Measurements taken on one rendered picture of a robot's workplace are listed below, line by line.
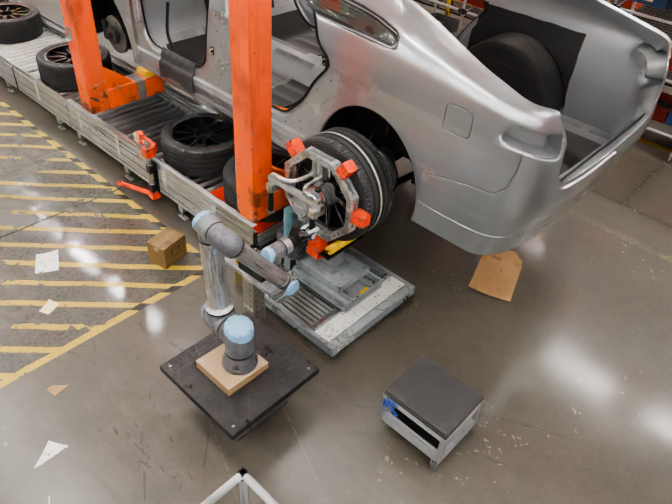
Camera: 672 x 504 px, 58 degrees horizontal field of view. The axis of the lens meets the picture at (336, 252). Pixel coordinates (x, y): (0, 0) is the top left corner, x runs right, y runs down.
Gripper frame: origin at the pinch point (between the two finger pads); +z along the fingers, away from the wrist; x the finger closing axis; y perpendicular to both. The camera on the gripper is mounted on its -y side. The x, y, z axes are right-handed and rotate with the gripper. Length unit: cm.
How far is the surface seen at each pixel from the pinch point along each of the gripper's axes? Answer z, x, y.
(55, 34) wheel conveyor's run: 92, -489, 57
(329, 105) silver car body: 54, -44, -39
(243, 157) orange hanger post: 2, -63, -14
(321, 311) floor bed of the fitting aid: 13, -1, 77
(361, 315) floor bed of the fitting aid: 28, 20, 75
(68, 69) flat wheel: 34, -345, 35
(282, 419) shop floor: -59, 39, 83
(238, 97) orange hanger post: 2, -65, -52
